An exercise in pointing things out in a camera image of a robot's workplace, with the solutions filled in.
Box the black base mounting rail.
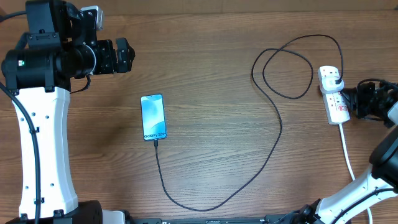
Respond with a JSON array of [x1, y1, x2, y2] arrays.
[[126, 211, 305, 224]]

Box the white power strip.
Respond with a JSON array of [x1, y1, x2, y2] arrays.
[[318, 65, 350, 125]]

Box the Samsung Galaxy smartphone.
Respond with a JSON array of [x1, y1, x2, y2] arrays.
[[141, 94, 167, 141]]

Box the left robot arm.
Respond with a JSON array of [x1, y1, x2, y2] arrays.
[[1, 1, 135, 223]]

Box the black USB charging cable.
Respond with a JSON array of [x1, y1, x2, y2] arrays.
[[153, 34, 345, 213]]

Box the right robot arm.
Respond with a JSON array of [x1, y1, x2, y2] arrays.
[[279, 78, 397, 223]]

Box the white charger plug adapter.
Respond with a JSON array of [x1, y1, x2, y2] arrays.
[[320, 77, 345, 94]]

